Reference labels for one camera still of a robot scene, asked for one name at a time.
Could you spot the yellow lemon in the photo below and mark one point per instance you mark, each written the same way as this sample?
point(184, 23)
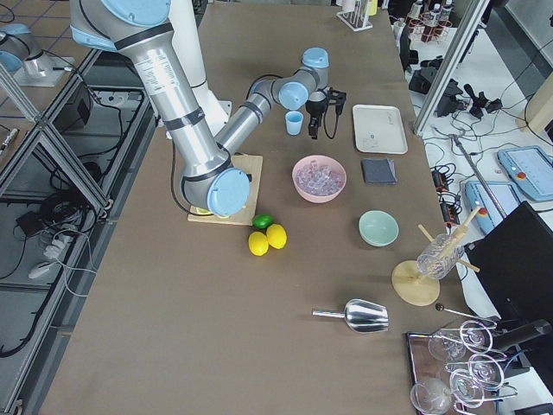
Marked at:
point(276, 236)
point(258, 244)

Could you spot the wooden cutting board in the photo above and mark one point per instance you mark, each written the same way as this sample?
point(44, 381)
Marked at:
point(252, 166)

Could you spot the pink bowl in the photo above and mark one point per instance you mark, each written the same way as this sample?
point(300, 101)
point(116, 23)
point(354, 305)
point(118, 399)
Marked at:
point(333, 164)

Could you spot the cream rabbit tray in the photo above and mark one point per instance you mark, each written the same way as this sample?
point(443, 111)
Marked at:
point(379, 129)

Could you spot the green lime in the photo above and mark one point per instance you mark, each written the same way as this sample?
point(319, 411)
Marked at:
point(262, 221)

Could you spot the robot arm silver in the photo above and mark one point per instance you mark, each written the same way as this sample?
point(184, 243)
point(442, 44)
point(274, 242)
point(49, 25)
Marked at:
point(160, 38)

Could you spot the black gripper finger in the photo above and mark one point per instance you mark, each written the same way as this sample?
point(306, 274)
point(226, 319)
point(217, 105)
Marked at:
point(313, 127)

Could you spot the wine glass rack tray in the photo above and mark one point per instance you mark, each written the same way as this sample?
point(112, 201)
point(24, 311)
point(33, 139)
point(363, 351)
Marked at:
point(457, 370)

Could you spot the yellow lemon upper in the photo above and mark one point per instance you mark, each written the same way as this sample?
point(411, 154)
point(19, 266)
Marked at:
point(276, 236)

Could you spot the wooden cup stand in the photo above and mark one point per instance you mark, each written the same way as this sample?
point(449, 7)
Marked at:
point(415, 288)

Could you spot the green bowl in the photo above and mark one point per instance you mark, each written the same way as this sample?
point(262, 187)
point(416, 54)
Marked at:
point(378, 228)

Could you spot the teach pendant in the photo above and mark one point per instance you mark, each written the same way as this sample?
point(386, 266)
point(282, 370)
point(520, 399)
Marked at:
point(530, 168)
point(507, 195)

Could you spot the light blue cup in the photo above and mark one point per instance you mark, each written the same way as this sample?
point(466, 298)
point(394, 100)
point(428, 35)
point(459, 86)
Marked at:
point(293, 122)

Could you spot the teach pendant near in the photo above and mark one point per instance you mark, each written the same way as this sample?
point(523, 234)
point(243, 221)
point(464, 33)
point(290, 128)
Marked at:
point(507, 195)

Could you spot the clear glass on stand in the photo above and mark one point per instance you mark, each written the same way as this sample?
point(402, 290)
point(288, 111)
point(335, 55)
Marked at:
point(439, 257)

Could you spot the teach pendant far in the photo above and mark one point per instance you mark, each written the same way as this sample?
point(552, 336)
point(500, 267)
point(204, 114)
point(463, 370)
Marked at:
point(530, 168)

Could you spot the white cup rack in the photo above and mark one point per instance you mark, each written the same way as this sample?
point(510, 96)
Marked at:
point(356, 14)

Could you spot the black monitor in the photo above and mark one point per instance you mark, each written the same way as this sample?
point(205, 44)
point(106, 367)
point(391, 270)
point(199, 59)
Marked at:
point(515, 261)

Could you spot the clear ice cubes pile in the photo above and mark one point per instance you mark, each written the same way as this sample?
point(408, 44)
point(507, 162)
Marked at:
point(319, 179)

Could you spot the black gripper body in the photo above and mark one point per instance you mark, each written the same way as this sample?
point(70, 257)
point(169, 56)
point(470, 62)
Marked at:
point(315, 108)

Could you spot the yellow lemon lower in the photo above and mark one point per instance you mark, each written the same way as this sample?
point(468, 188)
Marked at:
point(258, 244)

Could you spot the steel ice scoop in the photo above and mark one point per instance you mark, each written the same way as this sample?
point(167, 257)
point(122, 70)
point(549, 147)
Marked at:
point(360, 316)

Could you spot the grey folded cloth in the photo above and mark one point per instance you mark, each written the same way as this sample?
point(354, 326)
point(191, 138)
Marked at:
point(379, 171)

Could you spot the aluminium frame post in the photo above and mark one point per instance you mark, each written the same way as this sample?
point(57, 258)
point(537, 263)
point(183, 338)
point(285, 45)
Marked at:
point(457, 46)

